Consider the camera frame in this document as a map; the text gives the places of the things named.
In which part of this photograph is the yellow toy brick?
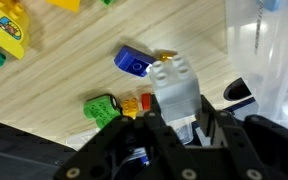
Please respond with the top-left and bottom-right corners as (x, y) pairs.
(154, 49), (179, 63)

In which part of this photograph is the small orange lego brick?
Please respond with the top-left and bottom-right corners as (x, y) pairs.
(121, 97), (140, 119)

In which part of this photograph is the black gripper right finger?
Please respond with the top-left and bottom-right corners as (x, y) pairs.
(198, 94), (288, 180)

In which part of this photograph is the green toy car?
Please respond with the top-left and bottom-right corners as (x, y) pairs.
(83, 94), (122, 130)

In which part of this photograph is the clear plastic storage box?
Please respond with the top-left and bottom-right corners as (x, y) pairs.
(224, 0), (288, 134)

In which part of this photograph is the blue curved lego block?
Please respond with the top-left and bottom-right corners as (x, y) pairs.
(113, 45), (157, 78)

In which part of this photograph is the red lego block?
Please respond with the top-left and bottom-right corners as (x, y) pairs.
(140, 93), (152, 112)

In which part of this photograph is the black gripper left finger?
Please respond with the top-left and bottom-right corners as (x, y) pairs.
(53, 94), (202, 180)

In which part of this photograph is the lego block with stickers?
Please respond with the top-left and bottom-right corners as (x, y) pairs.
(0, 0), (30, 60)

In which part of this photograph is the white lego block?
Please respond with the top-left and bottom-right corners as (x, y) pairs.
(148, 54), (202, 122)

